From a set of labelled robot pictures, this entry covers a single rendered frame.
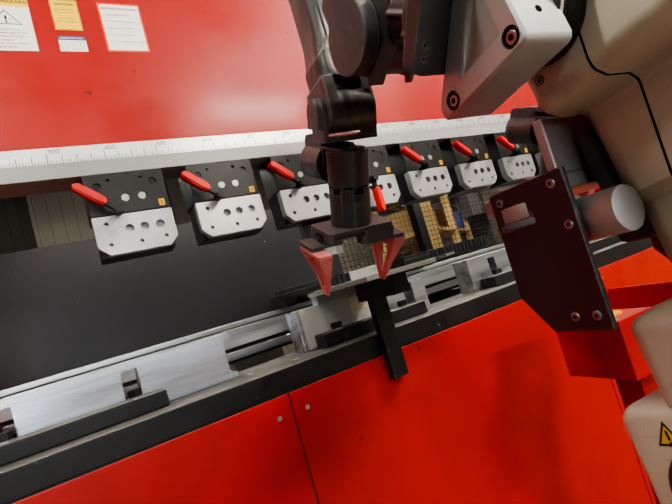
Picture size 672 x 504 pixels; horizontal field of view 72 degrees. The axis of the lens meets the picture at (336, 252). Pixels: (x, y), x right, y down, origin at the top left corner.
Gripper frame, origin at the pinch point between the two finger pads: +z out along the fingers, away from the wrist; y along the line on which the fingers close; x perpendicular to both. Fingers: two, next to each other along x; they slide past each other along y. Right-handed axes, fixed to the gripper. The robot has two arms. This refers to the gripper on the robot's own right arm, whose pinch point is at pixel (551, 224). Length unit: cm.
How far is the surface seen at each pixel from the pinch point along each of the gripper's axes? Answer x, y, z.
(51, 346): -81, 95, 34
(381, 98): -60, -2, -23
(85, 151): -49, 75, -19
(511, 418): -9, -3, 53
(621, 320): 9.1, -11.0, 19.8
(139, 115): -53, 63, -25
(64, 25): -61, 73, -43
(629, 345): 11.4, -10.8, 24.3
